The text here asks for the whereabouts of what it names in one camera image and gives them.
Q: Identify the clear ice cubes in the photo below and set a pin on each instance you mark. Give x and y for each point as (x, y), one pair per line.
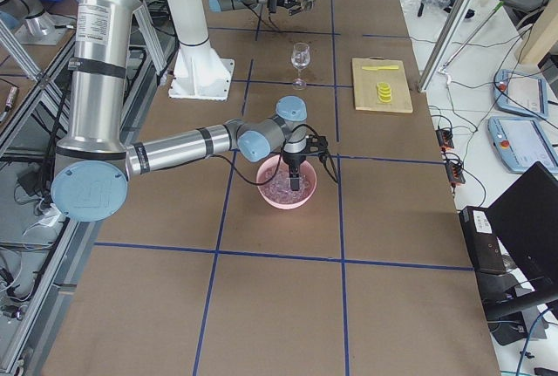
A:
(278, 190)

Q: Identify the far blue teach pendant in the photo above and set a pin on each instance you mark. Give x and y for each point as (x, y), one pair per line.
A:
(521, 93)

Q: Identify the blue teach pendant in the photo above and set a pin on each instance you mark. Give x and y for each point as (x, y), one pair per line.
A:
(521, 93)
(520, 142)

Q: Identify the lemon slices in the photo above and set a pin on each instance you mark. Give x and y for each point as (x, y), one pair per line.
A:
(384, 92)

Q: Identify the pink bowl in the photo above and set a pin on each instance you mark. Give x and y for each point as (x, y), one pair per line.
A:
(268, 170)

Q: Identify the aluminium frame post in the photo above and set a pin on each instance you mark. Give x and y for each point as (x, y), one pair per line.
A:
(450, 28)

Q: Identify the near blue teach pendant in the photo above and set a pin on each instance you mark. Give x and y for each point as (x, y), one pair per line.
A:
(520, 142)

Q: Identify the wooden cutting board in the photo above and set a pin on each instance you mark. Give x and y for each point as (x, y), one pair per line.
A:
(365, 92)

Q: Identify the black monitor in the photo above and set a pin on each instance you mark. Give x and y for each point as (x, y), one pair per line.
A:
(524, 218)

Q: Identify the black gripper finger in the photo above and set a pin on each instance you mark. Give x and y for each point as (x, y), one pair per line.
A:
(294, 183)
(296, 9)

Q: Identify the yellow plastic knife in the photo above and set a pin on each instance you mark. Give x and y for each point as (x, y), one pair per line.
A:
(375, 68)

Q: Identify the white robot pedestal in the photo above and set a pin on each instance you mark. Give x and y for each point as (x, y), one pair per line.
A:
(199, 72)

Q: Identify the metal reacher rod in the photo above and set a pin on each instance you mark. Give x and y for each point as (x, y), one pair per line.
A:
(443, 69)

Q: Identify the clear wine glass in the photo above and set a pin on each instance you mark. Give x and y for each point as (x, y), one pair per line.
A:
(300, 59)

